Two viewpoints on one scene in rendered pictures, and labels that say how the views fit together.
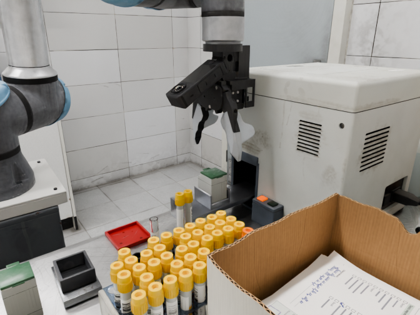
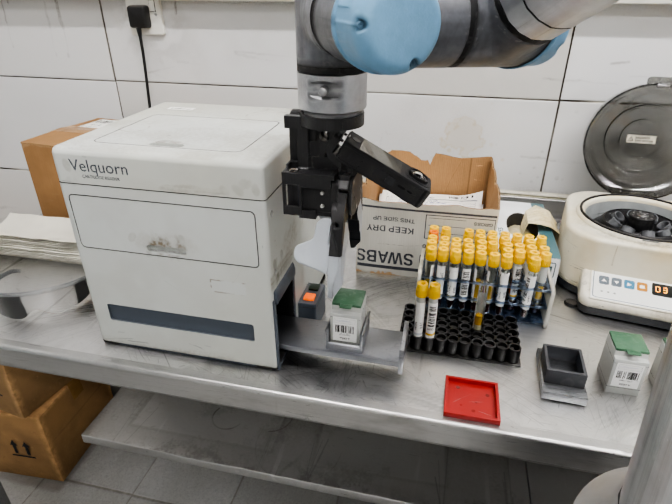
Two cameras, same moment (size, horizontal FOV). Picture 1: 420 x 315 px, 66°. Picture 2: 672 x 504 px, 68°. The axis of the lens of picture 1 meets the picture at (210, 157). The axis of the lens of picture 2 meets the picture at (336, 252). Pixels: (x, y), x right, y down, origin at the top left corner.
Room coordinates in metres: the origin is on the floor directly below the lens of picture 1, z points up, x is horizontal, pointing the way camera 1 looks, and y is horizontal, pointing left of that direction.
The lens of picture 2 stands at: (0.97, 0.41, 1.35)
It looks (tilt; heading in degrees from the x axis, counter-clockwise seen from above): 28 degrees down; 230
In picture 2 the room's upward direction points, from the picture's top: straight up
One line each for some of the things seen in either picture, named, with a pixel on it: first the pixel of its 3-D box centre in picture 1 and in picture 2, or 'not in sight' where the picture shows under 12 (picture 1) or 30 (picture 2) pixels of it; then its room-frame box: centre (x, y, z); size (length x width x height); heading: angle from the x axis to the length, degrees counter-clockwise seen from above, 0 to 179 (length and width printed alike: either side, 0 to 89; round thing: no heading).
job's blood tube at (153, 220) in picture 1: (155, 246); (479, 311); (0.43, 0.08, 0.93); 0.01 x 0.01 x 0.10
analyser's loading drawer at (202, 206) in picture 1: (220, 195); (332, 332); (0.62, -0.02, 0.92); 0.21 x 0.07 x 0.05; 127
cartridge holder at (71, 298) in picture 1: (75, 274); (561, 369); (0.41, 0.21, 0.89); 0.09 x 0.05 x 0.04; 35
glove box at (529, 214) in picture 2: not in sight; (525, 236); (0.15, -0.01, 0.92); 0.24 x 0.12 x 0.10; 37
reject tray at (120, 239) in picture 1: (128, 235); (471, 398); (0.53, 0.16, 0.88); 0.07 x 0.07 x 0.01; 37
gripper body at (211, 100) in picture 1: (225, 77); (326, 163); (0.62, -0.03, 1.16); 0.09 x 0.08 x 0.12; 127
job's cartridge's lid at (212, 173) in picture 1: (212, 172); (348, 299); (0.60, -0.01, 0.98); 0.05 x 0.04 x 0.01; 37
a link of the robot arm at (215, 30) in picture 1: (221, 31); (331, 93); (0.62, -0.02, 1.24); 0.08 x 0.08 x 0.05
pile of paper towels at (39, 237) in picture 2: not in sight; (47, 237); (0.84, -0.65, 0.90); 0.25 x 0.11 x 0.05; 127
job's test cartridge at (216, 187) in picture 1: (212, 187); (348, 319); (0.60, -0.01, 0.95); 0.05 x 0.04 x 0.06; 37
